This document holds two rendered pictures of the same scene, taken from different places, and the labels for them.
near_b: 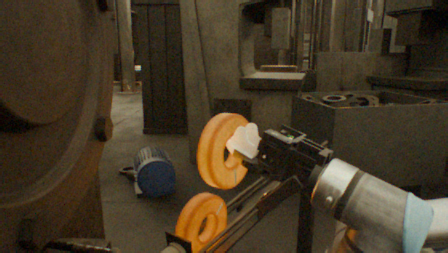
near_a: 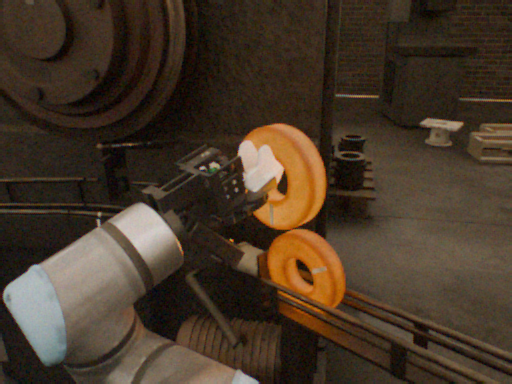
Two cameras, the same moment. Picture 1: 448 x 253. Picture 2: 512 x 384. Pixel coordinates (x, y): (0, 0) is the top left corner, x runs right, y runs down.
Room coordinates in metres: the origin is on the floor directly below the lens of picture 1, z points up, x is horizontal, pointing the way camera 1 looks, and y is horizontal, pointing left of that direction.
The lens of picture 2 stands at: (0.69, -0.58, 1.12)
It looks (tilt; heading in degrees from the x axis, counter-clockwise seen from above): 22 degrees down; 98
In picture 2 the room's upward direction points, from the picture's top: straight up
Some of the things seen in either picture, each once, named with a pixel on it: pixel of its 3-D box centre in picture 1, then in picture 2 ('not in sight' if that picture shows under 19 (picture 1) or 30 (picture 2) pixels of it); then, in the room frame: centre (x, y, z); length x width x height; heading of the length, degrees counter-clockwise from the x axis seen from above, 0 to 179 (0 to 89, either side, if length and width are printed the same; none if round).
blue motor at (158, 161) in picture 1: (153, 169); not in sight; (2.47, 0.56, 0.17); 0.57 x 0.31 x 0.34; 18
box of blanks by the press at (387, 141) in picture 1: (358, 139); not in sight; (2.61, -1.14, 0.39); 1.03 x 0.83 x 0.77; 103
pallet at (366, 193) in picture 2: not in sight; (287, 158); (0.48, 2.19, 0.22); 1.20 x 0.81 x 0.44; 176
